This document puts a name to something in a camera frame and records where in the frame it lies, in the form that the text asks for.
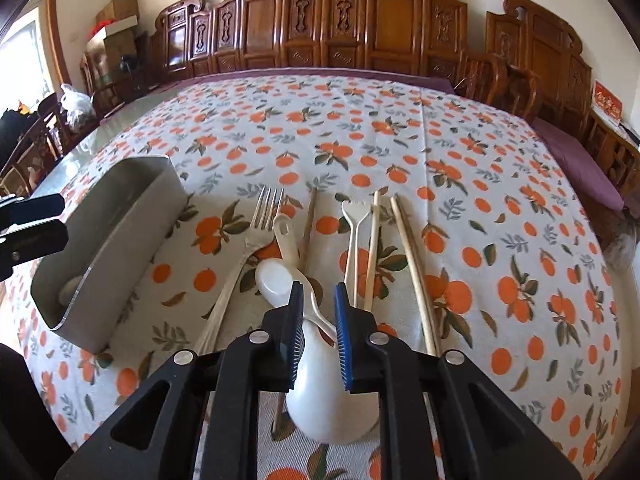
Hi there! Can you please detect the white cardboard box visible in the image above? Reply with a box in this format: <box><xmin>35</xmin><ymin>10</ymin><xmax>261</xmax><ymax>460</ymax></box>
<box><xmin>87</xmin><ymin>15</ymin><xmax>139</xmax><ymax>42</ymax></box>

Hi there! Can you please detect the large white plastic spoon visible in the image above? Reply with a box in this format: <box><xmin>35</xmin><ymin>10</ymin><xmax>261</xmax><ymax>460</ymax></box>
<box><xmin>272</xmin><ymin>212</ymin><xmax>382</xmax><ymax>445</ymax></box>

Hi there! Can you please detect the white plastic bag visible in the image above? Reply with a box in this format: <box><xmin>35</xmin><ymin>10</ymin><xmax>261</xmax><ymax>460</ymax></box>
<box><xmin>60</xmin><ymin>83</ymin><xmax>96</xmax><ymax>127</ymax></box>

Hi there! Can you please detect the dark wooden dining chair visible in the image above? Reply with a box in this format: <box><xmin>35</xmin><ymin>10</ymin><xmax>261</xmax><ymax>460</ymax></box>
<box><xmin>0</xmin><ymin>94</ymin><xmax>73</xmax><ymax>197</ymax></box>

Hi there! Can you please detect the open brown cardboard box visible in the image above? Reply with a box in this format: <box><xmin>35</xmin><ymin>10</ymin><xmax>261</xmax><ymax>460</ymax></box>
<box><xmin>95</xmin><ymin>0</ymin><xmax>139</xmax><ymax>23</ymax></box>

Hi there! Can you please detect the cream plastic fork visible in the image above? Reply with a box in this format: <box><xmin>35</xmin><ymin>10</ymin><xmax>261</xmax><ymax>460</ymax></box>
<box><xmin>341</xmin><ymin>199</ymin><xmax>373</xmax><ymax>308</ymax></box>

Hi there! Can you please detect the light wooden chopstick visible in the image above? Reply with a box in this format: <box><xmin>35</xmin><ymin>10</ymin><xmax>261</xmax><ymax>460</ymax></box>
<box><xmin>395</xmin><ymin>195</ymin><xmax>442</xmax><ymax>357</ymax></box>
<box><xmin>361</xmin><ymin>191</ymin><xmax>382</xmax><ymax>312</ymax></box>
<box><xmin>390</xmin><ymin>197</ymin><xmax>435</xmax><ymax>357</ymax></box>

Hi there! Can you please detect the red calendar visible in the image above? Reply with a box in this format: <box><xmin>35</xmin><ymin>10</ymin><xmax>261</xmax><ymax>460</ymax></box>
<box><xmin>590</xmin><ymin>80</ymin><xmax>624</xmax><ymax>126</ymax></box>

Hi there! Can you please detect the wooden armchair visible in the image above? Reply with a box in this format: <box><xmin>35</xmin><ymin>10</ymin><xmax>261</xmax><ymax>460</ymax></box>
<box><xmin>452</xmin><ymin>52</ymin><xmax>541</xmax><ymax>121</ymax></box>

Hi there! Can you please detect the long carved wooden bench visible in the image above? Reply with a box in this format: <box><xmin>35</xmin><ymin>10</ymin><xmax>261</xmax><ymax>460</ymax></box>
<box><xmin>150</xmin><ymin>0</ymin><xmax>473</xmax><ymax>81</ymax></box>

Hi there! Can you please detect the grey fuzzy bundle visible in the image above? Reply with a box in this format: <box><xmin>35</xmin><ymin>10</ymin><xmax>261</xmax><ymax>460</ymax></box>
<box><xmin>604</xmin><ymin>215</ymin><xmax>640</xmax><ymax>272</ymax></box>

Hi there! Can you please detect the orange fruit print tablecloth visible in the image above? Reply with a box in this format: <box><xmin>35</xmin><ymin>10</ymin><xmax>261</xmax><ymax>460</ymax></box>
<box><xmin>0</xmin><ymin>74</ymin><xmax>631</xmax><ymax>480</ymax></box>

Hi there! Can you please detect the long purple bench cushion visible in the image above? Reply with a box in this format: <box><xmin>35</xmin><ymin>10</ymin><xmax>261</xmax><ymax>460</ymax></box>
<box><xmin>165</xmin><ymin>66</ymin><xmax>456</xmax><ymax>93</ymax></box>

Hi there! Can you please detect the purple sofa cushion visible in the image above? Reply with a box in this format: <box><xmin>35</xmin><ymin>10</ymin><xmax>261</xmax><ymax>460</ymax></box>
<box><xmin>530</xmin><ymin>117</ymin><xmax>626</xmax><ymax>211</ymax></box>

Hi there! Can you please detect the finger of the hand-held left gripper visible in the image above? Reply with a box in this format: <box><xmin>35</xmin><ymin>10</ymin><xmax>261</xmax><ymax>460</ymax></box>
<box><xmin>0</xmin><ymin>194</ymin><xmax>65</xmax><ymax>232</ymax></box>
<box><xmin>0</xmin><ymin>222</ymin><xmax>69</xmax><ymax>282</ymax></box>

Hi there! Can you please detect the carved wooden sofa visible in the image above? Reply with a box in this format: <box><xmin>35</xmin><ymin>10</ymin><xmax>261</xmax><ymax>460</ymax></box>
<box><xmin>485</xmin><ymin>0</ymin><xmax>640</xmax><ymax>201</ymax></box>

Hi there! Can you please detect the metal fork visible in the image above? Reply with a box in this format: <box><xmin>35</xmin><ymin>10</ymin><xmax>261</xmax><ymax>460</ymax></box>
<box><xmin>192</xmin><ymin>186</ymin><xmax>286</xmax><ymax>356</ymax></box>

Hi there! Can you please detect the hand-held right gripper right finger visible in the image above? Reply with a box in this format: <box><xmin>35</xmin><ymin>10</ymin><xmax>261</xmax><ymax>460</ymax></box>
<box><xmin>333</xmin><ymin>281</ymin><xmax>583</xmax><ymax>480</ymax></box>

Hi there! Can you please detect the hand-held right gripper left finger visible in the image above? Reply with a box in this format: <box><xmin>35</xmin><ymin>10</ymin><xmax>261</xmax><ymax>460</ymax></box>
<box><xmin>54</xmin><ymin>281</ymin><xmax>307</xmax><ymax>480</ymax></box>

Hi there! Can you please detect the small white plastic spoon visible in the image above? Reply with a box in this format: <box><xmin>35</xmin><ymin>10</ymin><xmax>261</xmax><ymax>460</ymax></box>
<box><xmin>255</xmin><ymin>259</ymin><xmax>338</xmax><ymax>341</ymax></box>

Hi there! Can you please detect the stainless steel utensil container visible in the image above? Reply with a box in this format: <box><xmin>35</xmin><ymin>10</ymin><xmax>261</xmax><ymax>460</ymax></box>
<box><xmin>30</xmin><ymin>156</ymin><xmax>187</xmax><ymax>355</ymax></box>

